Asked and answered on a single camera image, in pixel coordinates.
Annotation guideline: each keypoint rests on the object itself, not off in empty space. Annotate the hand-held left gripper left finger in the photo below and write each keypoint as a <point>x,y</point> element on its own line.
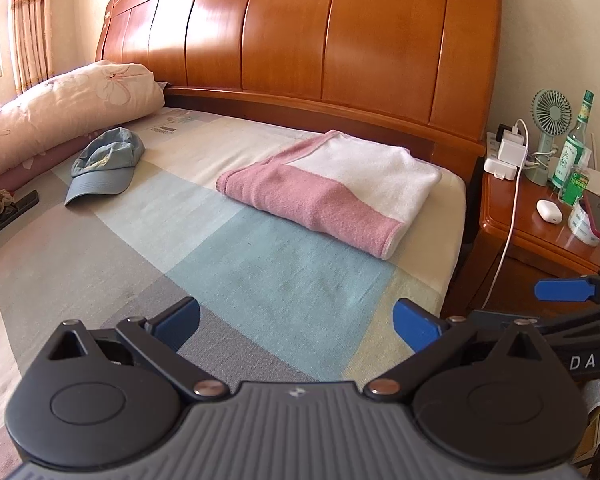
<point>177,320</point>

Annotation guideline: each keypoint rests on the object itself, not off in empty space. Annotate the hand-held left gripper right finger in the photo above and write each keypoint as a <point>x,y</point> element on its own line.
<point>415,327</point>

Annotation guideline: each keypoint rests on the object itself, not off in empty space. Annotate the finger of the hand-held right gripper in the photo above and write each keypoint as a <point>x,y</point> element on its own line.
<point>562,290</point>
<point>580,322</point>

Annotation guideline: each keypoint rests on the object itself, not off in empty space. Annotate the pink and white knit sweater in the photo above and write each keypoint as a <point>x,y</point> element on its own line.
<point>340,185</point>

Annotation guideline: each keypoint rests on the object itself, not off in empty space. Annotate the wooden nightstand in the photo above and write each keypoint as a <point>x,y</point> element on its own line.
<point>530,240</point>

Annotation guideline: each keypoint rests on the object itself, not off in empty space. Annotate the white round jar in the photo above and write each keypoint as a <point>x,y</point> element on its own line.
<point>582,225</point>

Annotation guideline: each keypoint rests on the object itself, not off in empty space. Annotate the white earbuds case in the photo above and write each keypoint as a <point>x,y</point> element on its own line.
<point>549,211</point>

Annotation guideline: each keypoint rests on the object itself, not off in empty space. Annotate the small clear green bottle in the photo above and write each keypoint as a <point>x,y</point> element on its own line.
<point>575,182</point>

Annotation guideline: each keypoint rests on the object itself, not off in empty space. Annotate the white power strip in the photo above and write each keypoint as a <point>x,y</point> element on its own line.
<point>500,165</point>

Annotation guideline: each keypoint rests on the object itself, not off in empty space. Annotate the green glass bottle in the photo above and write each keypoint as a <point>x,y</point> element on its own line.
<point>575,145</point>

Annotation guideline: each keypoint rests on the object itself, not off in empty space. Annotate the small green desk fan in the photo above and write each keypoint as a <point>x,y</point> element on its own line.
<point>547,125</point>

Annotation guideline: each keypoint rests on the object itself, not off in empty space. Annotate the blue cap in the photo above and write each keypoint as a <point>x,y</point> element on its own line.
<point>105,170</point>

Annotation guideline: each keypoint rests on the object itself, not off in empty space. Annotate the fabric flower clip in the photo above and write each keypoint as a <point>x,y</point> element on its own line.
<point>0,201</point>

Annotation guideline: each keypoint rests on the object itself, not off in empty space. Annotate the folded pink quilt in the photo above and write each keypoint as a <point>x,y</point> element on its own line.
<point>80,95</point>

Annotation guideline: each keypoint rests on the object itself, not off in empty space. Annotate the wooden headboard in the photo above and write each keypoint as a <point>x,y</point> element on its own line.
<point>305,50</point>

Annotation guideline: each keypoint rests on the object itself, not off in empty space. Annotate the pink checked curtain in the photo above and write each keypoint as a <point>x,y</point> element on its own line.
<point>32,20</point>

